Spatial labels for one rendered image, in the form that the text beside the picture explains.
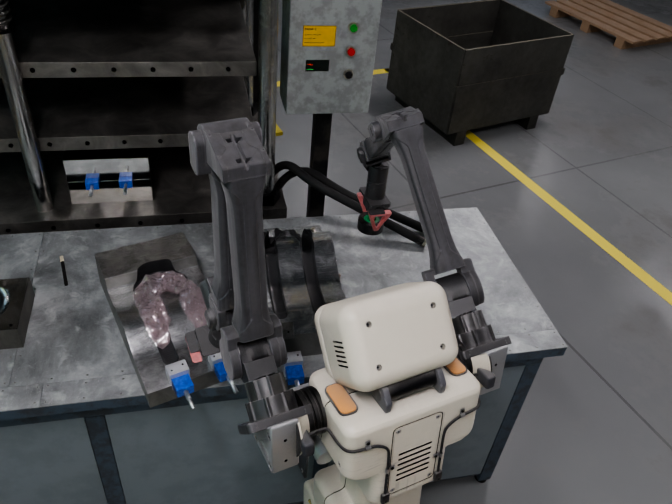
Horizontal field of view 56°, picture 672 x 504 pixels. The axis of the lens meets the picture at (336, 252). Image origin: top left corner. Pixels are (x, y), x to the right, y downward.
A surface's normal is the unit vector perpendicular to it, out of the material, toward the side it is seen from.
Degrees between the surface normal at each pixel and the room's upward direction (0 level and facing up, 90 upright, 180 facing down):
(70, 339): 0
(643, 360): 0
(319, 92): 90
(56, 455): 90
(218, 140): 13
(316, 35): 90
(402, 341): 48
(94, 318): 0
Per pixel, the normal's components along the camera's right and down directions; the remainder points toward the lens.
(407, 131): 0.05, -0.02
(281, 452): 0.44, 0.48
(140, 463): 0.21, 0.63
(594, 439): 0.08, -0.77
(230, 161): 0.18, -0.62
